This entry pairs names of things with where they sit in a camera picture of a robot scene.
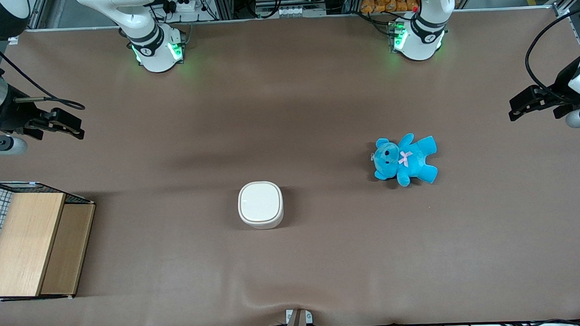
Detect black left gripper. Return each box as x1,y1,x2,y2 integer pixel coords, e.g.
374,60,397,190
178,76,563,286
506,56,580,122

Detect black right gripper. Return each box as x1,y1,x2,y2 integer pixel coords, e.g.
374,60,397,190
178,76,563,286
0,81,85,143

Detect cream white trash can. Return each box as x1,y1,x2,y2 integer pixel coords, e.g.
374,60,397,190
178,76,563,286
237,180,285,231

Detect wooden shelf box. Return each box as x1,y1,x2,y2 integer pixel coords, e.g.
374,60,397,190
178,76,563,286
0,189,100,300

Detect blue teddy bear plush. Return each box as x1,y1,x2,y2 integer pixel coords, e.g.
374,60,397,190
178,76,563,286
372,132,439,189

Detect white power strip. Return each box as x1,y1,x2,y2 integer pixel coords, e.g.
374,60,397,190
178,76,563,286
165,0,211,15

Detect brown table mat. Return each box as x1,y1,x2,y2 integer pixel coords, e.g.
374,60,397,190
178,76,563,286
0,6,580,326

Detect white electronics box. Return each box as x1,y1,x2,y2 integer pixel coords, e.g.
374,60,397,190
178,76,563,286
254,0,328,19

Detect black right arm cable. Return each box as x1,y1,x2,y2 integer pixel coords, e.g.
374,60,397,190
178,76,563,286
0,35,86,114

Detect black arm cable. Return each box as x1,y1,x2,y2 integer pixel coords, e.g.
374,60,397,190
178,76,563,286
523,6,580,103
0,35,86,114

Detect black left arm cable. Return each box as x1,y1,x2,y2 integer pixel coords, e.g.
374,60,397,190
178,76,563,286
523,6,580,103

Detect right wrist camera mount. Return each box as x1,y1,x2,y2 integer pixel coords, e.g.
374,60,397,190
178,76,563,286
0,133,29,156

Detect metal camera pole bracket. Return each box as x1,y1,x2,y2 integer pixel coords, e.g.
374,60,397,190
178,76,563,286
282,308,314,326

